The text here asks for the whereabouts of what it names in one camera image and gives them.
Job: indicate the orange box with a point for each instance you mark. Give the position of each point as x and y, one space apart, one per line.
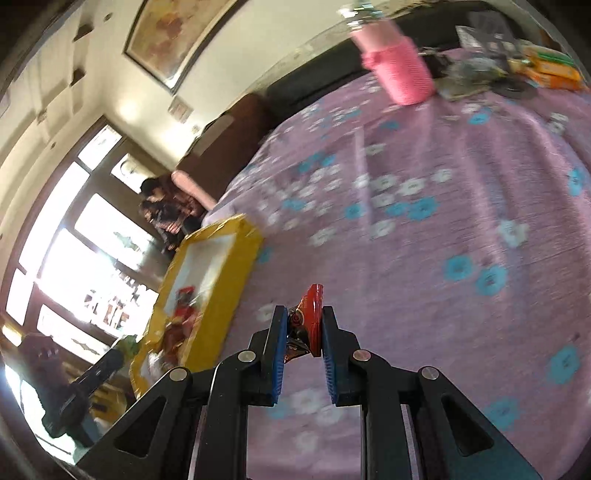
554 78

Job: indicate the white foam box yellow tape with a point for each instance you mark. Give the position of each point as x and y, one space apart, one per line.
205 263

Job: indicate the green striped box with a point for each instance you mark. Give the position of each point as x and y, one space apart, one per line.
547 55

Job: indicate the clear plastic bag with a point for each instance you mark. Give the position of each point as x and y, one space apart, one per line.
475 74

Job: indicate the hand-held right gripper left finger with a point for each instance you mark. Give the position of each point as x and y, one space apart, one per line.
279 355

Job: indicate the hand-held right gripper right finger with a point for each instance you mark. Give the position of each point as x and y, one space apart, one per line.
328 360

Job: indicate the green snack packet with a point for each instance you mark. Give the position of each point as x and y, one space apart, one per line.
128 346

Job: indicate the red candy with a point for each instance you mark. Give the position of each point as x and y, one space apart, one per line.
309 318

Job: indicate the wooden framed window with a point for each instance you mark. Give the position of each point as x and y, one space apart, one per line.
69 258

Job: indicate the wall switch plate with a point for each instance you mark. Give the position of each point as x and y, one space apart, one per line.
180 111

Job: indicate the pink knitted sleeve bottle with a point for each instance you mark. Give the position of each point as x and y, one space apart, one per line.
397 64

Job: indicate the purple floral tablecloth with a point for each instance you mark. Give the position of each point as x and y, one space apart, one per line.
438 230

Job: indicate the dark red snack packet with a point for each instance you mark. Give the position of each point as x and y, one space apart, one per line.
178 339

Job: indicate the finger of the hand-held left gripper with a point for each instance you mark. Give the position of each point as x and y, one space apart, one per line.
97 374

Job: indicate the white red snack packet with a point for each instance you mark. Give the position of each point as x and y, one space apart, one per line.
186 300

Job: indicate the black sofa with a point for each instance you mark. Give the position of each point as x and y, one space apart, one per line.
300 83

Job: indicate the framed wall painting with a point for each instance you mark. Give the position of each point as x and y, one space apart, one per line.
180 37

